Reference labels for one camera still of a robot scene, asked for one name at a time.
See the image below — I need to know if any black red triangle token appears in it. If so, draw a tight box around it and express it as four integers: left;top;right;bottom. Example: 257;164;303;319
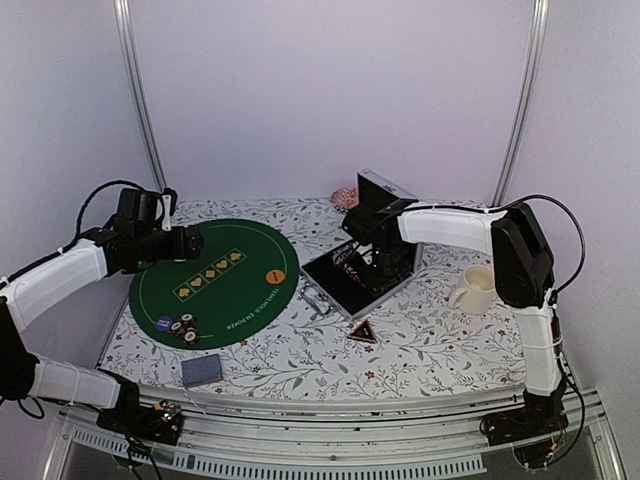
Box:
348;320;377;343

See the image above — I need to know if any red dice row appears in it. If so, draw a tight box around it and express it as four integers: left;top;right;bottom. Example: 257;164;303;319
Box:
343;265;364;287

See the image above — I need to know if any patterned ceramic bowl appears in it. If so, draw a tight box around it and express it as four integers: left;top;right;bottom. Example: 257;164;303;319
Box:
331;188;359;213

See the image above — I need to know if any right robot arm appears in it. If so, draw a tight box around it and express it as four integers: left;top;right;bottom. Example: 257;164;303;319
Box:
331;196;568;436

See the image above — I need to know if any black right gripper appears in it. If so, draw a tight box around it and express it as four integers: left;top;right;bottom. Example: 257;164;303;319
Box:
359;243;412;295

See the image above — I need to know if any green and red chip stack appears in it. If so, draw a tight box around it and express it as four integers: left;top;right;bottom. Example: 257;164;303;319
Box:
169;313;200;345

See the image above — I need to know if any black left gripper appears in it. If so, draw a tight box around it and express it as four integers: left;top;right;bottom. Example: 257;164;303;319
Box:
138;224;205;261

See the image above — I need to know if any orange big blind button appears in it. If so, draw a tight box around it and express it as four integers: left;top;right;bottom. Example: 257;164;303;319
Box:
266;269;286;285

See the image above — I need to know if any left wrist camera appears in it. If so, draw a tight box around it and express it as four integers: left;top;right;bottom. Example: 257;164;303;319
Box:
159;187;178;232

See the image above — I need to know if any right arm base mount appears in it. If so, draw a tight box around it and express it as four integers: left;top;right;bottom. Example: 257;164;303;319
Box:
479;391;569;469

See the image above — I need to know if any blue playing card deck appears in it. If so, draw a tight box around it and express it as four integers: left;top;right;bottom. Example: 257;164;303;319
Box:
181;354;223;388

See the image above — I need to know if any white ribbed mug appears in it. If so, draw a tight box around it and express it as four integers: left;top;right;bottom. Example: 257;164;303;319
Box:
447;265;496;315

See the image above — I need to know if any green round poker mat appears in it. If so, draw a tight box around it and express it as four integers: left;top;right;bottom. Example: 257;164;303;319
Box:
129;219;300;350

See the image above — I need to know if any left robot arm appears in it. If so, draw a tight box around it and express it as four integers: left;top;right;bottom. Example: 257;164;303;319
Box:
1;180;204;434

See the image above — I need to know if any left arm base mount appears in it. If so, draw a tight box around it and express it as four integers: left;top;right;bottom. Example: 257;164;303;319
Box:
96;397;184;446

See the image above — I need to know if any aluminium front rail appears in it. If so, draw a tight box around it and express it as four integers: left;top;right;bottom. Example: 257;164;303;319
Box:
44;388;627;479

